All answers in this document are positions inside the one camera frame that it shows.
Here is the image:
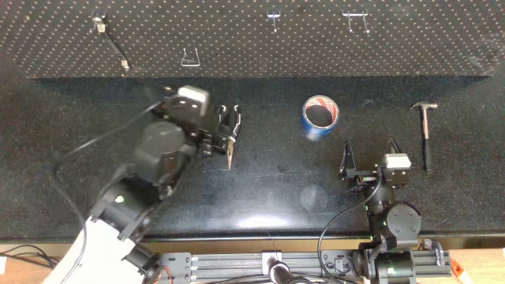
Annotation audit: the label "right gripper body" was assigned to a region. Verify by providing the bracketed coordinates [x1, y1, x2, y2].
[338, 166, 413, 192]

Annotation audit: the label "hammer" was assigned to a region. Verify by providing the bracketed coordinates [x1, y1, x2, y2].
[410, 101, 440, 173]

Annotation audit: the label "roll of blue tape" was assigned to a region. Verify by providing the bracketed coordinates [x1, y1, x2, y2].
[301, 94, 341, 140]

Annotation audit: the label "black and white pliers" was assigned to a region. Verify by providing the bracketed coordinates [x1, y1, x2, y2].
[218, 103, 243, 171]

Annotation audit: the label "black pegboard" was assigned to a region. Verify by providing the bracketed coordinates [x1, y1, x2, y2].
[0, 0, 505, 79]

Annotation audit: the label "orange object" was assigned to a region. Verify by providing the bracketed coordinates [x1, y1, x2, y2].
[451, 259, 475, 284]

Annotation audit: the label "metal hook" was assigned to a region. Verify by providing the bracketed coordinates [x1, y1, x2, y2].
[341, 9, 372, 35]
[91, 11, 108, 33]
[180, 47, 202, 69]
[266, 9, 282, 34]

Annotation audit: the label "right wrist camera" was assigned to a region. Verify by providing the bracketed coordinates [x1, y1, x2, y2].
[381, 152, 413, 170]

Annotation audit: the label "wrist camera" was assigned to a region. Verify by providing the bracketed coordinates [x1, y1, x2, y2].
[381, 152, 413, 170]
[176, 85, 211, 116]

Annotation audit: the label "black cable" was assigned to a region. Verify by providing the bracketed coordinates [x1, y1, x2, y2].
[316, 175, 383, 283]
[49, 100, 165, 277]

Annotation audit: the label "mounting rail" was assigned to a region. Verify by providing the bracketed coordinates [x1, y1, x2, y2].
[151, 238, 453, 284]

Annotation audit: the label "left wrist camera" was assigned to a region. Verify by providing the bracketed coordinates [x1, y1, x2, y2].
[176, 85, 211, 116]

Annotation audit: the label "black floor cables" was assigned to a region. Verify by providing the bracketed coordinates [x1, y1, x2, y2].
[0, 244, 59, 271]

